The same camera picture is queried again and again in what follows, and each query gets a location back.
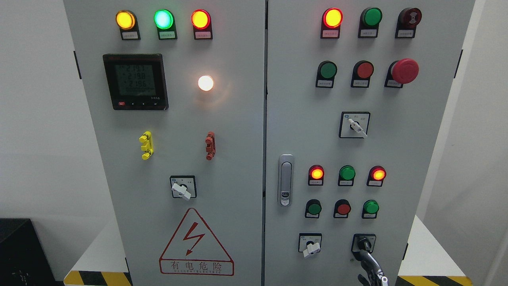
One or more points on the grey left cabinet door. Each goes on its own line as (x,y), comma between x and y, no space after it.
(229,187)

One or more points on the green lit indicator light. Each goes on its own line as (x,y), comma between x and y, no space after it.
(165,24)

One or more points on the bottom right black rotary switch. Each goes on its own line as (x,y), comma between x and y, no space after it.
(362,242)

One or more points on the yellow terminal connector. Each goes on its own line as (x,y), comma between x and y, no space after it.
(146,145)

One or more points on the black digital power meter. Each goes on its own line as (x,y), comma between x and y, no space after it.
(136,81)

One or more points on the red lit indicator left door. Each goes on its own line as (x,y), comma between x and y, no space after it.
(201,23)

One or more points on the green indicator top right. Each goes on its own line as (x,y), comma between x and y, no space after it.
(369,22)

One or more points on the red lit indicator right top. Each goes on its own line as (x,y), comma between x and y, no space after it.
(331,23)

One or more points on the white lit indicator light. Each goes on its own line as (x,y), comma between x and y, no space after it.
(205,83)

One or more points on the grey cabinet door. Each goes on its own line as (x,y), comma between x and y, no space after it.
(304,121)
(229,187)

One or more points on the red emergency stop mushroom button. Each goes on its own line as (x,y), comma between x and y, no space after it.
(401,72)

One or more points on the red lit indicator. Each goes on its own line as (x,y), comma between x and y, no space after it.
(331,23)
(315,175)
(376,176)

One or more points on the red push button upper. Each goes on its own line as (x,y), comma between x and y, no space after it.
(361,74)

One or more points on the silver cabinet door handle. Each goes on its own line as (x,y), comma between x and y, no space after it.
(285,173)

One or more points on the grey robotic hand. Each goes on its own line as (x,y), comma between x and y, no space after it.
(375,274)

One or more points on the left door rotary switch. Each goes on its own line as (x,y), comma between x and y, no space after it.
(183,187)

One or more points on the upper right rotary switch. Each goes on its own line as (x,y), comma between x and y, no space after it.
(354,124)

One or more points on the green push button lower right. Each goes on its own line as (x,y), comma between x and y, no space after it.
(370,209)

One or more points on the red electric hazard warning sticker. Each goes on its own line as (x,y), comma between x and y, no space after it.
(194,249)

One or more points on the red lit indicator lower left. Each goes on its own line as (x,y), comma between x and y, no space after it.
(315,175)

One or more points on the red lit indicator lower right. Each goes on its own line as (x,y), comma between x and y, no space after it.
(376,176)

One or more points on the bottom left rotary switch white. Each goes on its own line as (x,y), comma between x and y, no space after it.
(309,243)

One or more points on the green push button lower left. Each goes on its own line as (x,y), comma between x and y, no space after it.
(313,208)

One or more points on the white platform with hazard stripes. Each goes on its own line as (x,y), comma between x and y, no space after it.
(425,263)

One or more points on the green push button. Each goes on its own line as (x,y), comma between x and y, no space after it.
(325,75)
(370,209)
(313,208)

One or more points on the green indicator lower middle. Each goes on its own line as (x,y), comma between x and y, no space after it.
(346,176)

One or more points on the red push button lower middle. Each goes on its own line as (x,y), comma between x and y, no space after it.
(342,209)

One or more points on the green push button upper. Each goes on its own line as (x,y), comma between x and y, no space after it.
(325,75)

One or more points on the red terminal connector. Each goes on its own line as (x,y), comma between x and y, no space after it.
(210,145)

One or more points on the red push button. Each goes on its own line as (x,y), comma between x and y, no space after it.
(342,209)
(361,74)

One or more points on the black box lower left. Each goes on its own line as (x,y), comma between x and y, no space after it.
(22,260)

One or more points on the grey right cabinet door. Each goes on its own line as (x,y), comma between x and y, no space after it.
(304,121)

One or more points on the yellow indicator light top left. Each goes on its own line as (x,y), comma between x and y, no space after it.
(128,25)

